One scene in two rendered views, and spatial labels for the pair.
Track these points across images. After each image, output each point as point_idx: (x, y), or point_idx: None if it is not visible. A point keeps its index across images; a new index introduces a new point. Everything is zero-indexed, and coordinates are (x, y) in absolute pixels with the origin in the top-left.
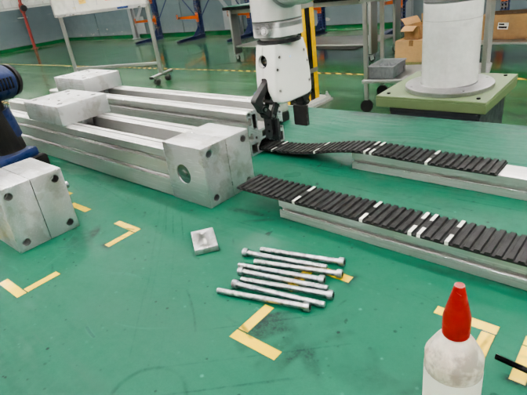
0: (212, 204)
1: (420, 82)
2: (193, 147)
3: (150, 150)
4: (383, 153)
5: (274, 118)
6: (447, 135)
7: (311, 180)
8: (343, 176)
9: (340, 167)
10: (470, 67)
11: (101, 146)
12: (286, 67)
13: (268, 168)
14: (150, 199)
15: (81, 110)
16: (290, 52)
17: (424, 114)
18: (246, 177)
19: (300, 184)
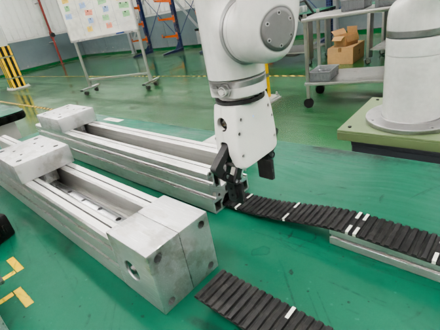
0: (167, 309)
1: (381, 114)
2: (138, 251)
3: (97, 234)
4: (370, 237)
5: (237, 183)
6: (428, 187)
7: (283, 264)
8: (321, 259)
9: (315, 240)
10: (437, 101)
11: (55, 212)
12: (249, 129)
13: (233, 238)
14: (99, 287)
15: (41, 165)
16: (253, 111)
17: (389, 150)
18: (207, 263)
19: (274, 300)
